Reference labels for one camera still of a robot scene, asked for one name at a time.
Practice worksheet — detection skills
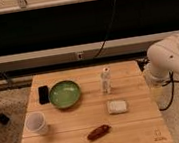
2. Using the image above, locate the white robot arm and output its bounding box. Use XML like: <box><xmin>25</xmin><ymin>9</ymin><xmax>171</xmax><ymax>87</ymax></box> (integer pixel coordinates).
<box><xmin>143</xmin><ymin>33</ymin><xmax>179</xmax><ymax>101</ymax></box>

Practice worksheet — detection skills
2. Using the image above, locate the small clear plastic bottle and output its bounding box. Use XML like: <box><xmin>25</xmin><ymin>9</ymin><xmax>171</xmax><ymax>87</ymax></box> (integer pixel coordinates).
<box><xmin>101</xmin><ymin>67</ymin><xmax>112</xmax><ymax>94</ymax></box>

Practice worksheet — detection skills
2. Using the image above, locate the green bowl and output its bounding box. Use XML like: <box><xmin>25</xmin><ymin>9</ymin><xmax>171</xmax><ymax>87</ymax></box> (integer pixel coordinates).
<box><xmin>49</xmin><ymin>80</ymin><xmax>81</xmax><ymax>109</ymax></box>

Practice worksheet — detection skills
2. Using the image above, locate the black smartphone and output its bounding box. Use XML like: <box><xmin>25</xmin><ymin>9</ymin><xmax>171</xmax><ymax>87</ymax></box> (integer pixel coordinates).
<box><xmin>38</xmin><ymin>86</ymin><xmax>49</xmax><ymax>104</ymax></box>

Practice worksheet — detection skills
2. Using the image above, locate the brown sausage-shaped object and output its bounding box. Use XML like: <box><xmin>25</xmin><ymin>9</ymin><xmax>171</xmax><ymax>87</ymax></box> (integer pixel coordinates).
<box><xmin>87</xmin><ymin>124</ymin><xmax>111</xmax><ymax>141</ymax></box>

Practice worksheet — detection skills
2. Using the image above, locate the white plastic cup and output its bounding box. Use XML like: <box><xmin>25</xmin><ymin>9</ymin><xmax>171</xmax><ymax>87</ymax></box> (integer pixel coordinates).
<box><xmin>25</xmin><ymin>112</ymin><xmax>48</xmax><ymax>135</ymax></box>

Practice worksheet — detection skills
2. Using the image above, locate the wooden table board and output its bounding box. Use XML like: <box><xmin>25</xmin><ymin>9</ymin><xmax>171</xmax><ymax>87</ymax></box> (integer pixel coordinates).
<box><xmin>21</xmin><ymin>61</ymin><xmax>173</xmax><ymax>143</ymax></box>

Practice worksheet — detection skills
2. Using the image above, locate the black hanging cable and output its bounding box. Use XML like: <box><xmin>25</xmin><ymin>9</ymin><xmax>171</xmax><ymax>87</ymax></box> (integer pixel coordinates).
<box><xmin>84</xmin><ymin>0</ymin><xmax>129</xmax><ymax>59</ymax></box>

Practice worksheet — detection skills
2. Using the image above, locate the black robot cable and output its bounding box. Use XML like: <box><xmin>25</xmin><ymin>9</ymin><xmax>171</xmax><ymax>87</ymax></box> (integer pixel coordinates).
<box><xmin>153</xmin><ymin>70</ymin><xmax>179</xmax><ymax>112</ymax></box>

